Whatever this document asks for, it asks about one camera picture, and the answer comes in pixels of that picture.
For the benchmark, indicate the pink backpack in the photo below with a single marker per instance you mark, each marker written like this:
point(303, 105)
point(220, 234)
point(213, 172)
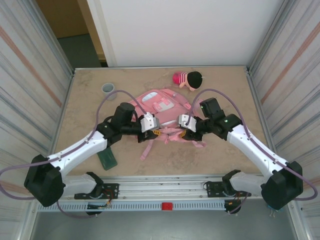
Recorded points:
point(168, 132)

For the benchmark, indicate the dark green notebook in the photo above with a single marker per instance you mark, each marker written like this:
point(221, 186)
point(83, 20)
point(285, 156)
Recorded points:
point(108, 161)

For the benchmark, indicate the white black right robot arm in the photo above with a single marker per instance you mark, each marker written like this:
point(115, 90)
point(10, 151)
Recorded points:
point(250, 147)

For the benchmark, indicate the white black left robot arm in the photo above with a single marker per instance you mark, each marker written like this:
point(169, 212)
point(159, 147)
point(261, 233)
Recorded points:
point(75, 155)

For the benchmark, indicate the grey cup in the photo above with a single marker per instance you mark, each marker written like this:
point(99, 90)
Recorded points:
point(109, 88)

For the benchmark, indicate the plush doll with black hair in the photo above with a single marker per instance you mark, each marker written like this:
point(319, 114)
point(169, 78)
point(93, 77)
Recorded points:
point(193, 78)

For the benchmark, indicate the red button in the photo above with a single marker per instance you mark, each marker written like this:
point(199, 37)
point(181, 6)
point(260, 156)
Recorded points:
point(167, 206)

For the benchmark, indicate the blue binder clip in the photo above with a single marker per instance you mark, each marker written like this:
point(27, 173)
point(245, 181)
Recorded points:
point(271, 208)

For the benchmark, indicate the brown wooden door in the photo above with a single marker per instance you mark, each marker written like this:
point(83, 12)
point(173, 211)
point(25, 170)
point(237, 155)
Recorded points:
point(62, 17)

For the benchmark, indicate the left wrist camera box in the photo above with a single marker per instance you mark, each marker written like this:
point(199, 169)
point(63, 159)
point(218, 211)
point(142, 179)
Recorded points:
point(150, 122)

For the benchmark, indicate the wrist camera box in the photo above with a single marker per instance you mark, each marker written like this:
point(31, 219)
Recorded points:
point(150, 122)
point(186, 122)

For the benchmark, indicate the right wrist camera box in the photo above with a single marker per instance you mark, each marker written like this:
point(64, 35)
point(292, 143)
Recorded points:
point(186, 122)

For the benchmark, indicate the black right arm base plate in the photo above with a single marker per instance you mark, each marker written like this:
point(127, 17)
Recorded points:
point(212, 186)

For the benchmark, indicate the aluminium mounting rail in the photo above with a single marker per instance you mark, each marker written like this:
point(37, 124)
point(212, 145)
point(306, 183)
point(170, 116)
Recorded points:
point(160, 187)

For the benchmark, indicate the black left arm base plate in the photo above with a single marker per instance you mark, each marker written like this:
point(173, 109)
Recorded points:
point(111, 188)

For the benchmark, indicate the aluminium frame post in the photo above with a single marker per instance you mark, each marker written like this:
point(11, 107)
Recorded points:
point(65, 60)
point(255, 60)

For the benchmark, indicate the white door frame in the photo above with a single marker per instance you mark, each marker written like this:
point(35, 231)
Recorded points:
point(100, 25)

